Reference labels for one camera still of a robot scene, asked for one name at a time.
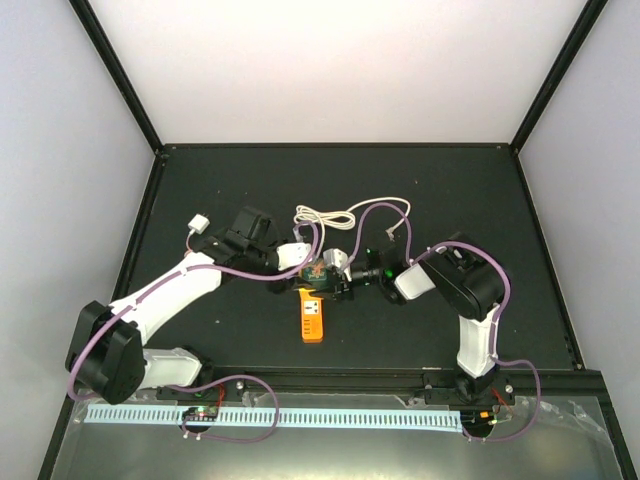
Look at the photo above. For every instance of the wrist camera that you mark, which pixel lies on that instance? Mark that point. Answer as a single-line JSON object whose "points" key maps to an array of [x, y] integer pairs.
{"points": [[338, 261], [290, 255]]}

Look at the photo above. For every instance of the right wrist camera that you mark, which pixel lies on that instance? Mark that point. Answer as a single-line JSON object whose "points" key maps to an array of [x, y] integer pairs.
{"points": [[338, 261]]}

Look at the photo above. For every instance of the orange power strip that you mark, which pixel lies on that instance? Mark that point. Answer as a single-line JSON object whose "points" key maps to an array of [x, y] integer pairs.
{"points": [[311, 317]]}

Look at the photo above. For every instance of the green cube socket adapter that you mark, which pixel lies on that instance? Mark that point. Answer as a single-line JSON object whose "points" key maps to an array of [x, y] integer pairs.
{"points": [[315, 277]]}

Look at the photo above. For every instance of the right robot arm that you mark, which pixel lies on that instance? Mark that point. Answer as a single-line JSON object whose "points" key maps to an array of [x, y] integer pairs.
{"points": [[473, 284]]}

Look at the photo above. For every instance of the light blue cable duct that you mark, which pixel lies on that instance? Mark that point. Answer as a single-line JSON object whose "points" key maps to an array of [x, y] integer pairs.
{"points": [[265, 417]]}

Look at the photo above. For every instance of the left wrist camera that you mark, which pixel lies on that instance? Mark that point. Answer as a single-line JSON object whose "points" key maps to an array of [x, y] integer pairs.
{"points": [[290, 255]]}

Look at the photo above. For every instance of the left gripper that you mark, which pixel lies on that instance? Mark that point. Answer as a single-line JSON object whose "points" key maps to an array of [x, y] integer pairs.
{"points": [[279, 286]]}

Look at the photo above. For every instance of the white usb charger plug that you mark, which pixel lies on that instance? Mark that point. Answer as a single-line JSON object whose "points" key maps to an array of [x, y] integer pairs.
{"points": [[198, 224]]}

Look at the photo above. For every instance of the black aluminium frame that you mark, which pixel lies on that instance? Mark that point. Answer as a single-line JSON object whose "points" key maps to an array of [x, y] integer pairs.
{"points": [[379, 352]]}

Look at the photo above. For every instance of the white three-pin plug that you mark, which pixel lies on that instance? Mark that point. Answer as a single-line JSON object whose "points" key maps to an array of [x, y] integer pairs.
{"points": [[390, 232]]}

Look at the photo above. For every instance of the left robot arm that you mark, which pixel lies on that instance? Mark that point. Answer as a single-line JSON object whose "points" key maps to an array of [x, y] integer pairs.
{"points": [[109, 352]]}

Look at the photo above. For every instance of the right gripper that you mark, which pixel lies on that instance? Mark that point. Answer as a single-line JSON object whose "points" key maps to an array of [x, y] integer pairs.
{"points": [[338, 292]]}

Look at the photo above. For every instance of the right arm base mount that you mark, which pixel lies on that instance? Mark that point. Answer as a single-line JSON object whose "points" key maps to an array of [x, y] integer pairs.
{"points": [[454, 387]]}

